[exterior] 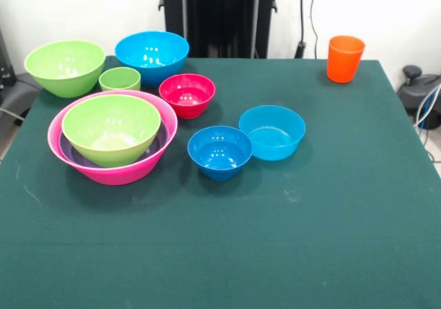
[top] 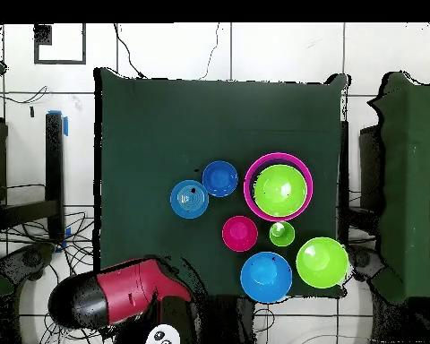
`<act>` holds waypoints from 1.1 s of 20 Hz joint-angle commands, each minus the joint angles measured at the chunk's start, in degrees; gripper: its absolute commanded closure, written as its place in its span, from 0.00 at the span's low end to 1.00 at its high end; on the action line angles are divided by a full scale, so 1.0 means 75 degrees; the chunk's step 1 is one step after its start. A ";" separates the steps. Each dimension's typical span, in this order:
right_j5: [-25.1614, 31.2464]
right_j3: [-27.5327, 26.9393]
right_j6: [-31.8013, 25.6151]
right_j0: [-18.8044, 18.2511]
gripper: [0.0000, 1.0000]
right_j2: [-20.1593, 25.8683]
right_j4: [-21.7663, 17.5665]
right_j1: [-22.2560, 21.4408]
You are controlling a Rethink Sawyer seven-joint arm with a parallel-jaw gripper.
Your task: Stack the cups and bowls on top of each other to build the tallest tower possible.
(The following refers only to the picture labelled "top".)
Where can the lime green large bowl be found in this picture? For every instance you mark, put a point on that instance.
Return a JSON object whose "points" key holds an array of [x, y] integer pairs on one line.
{"points": [[322, 262], [280, 190]]}

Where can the red small bowl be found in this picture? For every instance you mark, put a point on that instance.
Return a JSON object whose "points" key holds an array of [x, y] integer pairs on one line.
{"points": [[239, 233]]}

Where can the dark blue small bowl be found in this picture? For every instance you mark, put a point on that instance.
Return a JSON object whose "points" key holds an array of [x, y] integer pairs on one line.
{"points": [[219, 178]]}

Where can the blue large bowl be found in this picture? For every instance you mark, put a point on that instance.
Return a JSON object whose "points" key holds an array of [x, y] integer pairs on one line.
{"points": [[266, 277]]}

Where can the blue tape strip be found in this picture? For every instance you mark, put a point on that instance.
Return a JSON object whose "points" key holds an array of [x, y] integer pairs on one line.
{"points": [[65, 125]]}

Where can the black square floor frame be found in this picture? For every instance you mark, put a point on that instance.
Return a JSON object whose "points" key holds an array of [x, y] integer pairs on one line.
{"points": [[42, 34]]}

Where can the pink large bowl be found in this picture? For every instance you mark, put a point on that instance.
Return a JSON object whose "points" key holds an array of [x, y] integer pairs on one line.
{"points": [[246, 186]]}

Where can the black post stand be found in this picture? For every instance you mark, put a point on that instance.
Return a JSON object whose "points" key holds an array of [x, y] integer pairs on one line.
{"points": [[54, 172]]}

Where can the black stand base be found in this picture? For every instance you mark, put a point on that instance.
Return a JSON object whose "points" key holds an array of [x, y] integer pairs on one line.
{"points": [[32, 258], [362, 259]]}

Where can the turquoise bowl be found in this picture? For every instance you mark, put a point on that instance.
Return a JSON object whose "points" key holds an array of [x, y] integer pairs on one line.
{"points": [[189, 199]]}

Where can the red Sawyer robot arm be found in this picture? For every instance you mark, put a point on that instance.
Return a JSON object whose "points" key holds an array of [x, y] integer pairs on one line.
{"points": [[136, 290]]}

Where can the lime green small cup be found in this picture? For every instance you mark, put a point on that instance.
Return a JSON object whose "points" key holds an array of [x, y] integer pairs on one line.
{"points": [[282, 233]]}

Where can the dark green table cloth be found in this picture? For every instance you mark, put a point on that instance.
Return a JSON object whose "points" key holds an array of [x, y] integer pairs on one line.
{"points": [[165, 125]]}

